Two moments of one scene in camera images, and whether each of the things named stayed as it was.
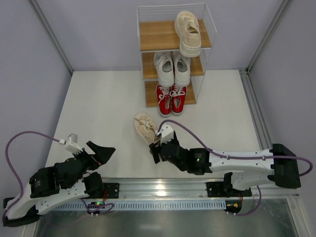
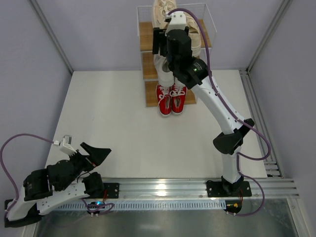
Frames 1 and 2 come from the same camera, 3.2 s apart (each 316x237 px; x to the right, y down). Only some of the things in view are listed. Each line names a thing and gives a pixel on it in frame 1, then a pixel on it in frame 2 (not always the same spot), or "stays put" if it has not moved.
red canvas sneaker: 164,100 stays put
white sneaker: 163,61 stays put
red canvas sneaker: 178,95 stays put
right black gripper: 155,152 → 158,41
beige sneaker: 146,125 → 160,8
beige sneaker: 187,28 stays put
